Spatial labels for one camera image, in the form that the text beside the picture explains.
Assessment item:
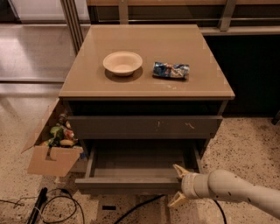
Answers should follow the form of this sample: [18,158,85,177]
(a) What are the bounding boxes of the grey top drawer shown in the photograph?
[68,115,222,139]

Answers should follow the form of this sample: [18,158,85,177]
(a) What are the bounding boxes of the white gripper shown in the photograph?
[168,164,211,208]

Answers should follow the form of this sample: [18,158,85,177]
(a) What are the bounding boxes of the grey drawer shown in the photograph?
[75,139,200,195]
[68,115,222,139]

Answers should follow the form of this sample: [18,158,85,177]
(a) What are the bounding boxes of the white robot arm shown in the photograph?
[168,164,280,219]

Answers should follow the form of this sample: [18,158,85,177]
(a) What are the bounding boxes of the white paper bowl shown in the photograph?
[102,52,143,76]

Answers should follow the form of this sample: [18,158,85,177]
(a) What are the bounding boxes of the thick black cable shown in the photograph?
[113,193,228,224]

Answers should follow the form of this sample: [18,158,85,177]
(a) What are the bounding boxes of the cardboard box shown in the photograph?
[20,98,84,178]

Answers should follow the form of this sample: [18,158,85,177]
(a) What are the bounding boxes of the grey drawer cabinet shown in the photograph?
[58,24,235,187]

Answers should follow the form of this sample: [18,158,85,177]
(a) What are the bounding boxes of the thin black cable loop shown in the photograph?
[0,187,86,224]

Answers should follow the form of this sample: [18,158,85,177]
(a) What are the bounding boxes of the toy items in box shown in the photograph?
[40,113,78,148]

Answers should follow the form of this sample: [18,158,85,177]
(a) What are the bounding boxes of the blue crumpled chip bag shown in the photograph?
[153,62,190,79]

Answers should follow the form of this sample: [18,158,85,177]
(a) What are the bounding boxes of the small black floor tag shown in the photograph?
[102,206,116,211]

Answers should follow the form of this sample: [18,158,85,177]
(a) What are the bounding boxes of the black rod on floor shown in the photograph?
[25,187,47,224]

